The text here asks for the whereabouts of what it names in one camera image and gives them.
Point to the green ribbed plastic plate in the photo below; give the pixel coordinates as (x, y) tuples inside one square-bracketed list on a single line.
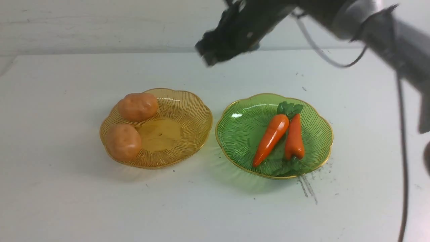
[(244, 122)]

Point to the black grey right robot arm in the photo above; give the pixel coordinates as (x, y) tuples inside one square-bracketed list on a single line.
[(404, 48)]

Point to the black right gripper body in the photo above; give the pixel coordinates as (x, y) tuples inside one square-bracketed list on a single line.
[(241, 28)]

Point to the yellow ribbed plastic plate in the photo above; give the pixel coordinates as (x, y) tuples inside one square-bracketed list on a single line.
[(177, 131)]

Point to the brown toy potato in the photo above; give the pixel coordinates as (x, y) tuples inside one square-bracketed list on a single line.
[(123, 142), (136, 107)]

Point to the orange toy carrot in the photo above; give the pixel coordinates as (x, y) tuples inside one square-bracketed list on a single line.
[(276, 129), (294, 150)]

